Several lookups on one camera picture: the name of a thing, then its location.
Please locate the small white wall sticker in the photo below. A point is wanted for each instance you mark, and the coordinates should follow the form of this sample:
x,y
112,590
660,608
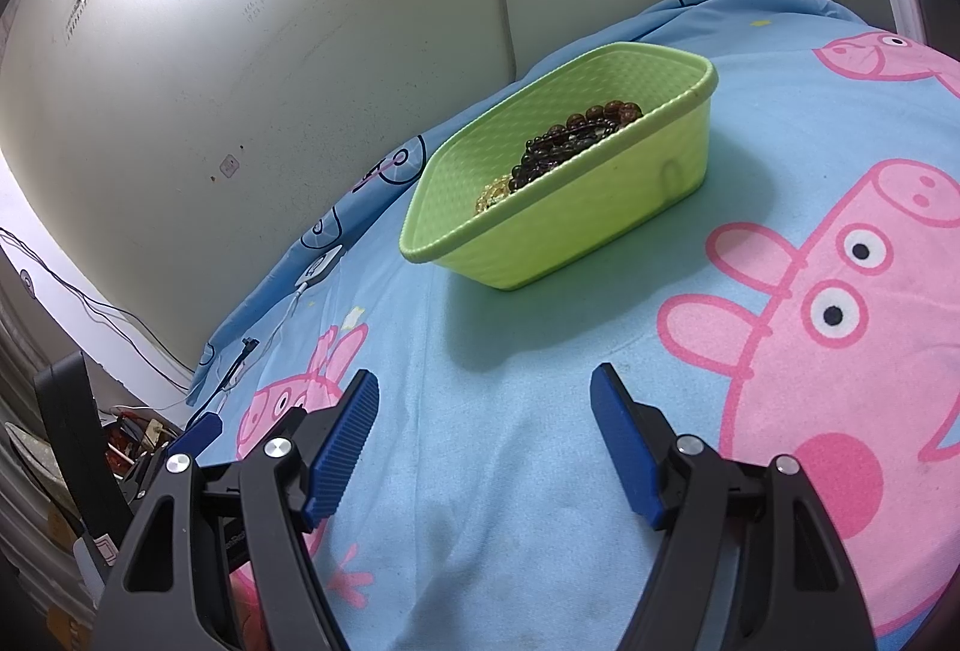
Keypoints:
x,y
226,166

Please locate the blue cartoon pig printed blanket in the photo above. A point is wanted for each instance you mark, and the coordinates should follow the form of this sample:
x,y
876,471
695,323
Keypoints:
x,y
525,396

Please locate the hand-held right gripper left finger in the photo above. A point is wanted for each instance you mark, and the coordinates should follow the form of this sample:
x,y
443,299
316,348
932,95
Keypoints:
x,y
345,441

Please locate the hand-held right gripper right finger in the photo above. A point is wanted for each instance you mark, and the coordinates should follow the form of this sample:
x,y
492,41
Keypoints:
x,y
622,441

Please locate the green plastic basket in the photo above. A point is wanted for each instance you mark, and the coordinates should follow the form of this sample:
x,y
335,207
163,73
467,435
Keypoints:
x,y
585,208

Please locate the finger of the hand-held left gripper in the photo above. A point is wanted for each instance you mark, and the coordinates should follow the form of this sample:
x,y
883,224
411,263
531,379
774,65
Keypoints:
x,y
201,430

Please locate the white power bank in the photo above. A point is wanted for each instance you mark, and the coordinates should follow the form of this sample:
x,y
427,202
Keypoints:
x,y
321,265

